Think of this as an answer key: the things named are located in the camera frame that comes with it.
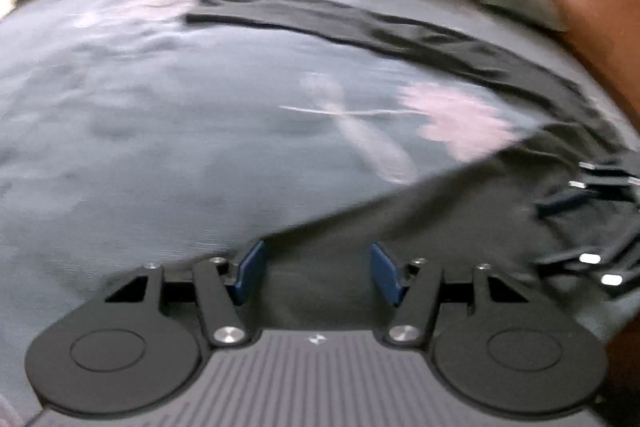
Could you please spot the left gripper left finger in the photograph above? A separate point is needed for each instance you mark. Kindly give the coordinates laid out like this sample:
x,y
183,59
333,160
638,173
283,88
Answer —
x,y
141,341

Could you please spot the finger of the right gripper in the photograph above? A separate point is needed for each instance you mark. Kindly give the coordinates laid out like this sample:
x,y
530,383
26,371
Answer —
x,y
609,182
614,270

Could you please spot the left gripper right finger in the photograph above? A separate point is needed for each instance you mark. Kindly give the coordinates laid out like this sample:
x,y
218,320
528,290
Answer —
x,y
494,343

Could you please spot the dark green trousers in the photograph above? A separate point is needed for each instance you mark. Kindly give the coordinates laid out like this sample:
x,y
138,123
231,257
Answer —
x,y
478,135

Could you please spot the green floral bed sheet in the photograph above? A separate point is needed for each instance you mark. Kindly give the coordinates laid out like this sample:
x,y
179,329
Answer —
x,y
129,137

